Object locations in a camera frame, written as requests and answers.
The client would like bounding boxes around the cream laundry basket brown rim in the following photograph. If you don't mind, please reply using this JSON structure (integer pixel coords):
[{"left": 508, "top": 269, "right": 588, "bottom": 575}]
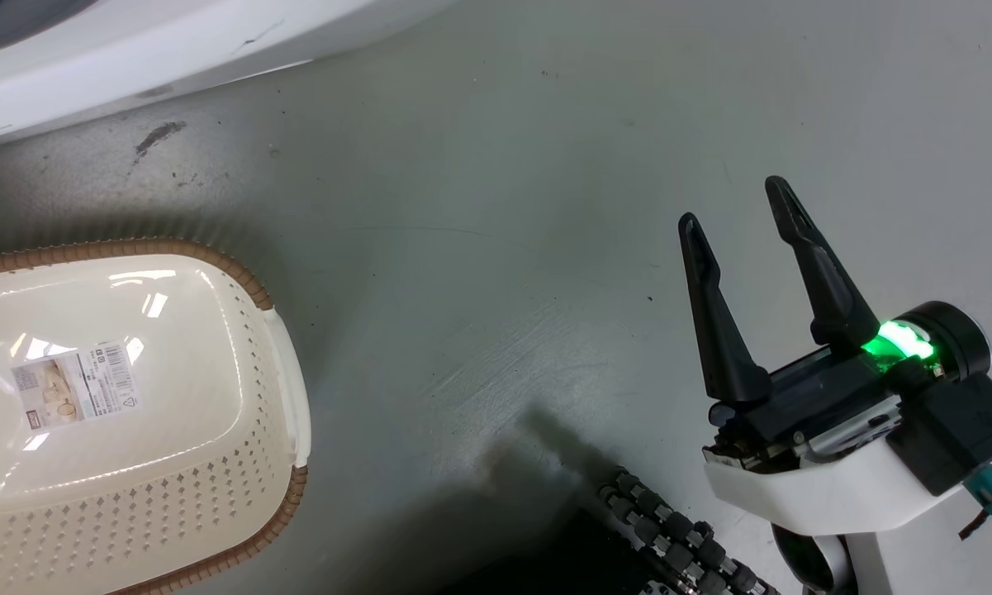
[{"left": 0, "top": 238, "right": 312, "bottom": 595}]

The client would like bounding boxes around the paper product label sticker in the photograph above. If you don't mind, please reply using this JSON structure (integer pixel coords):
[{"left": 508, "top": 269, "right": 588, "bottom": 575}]
[{"left": 10, "top": 340, "right": 143, "bottom": 431}]

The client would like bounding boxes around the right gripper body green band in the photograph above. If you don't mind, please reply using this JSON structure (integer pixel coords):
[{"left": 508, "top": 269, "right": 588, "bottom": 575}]
[{"left": 704, "top": 301, "right": 992, "bottom": 538}]

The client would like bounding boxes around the white washing machine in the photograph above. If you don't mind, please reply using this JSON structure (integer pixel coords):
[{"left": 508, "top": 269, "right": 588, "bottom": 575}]
[{"left": 0, "top": 0, "right": 463, "bottom": 154}]

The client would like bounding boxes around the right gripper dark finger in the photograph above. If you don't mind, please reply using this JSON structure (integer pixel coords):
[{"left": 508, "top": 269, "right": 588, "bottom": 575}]
[
  {"left": 764, "top": 175, "right": 881, "bottom": 355},
  {"left": 678, "top": 212, "right": 774, "bottom": 405}
]

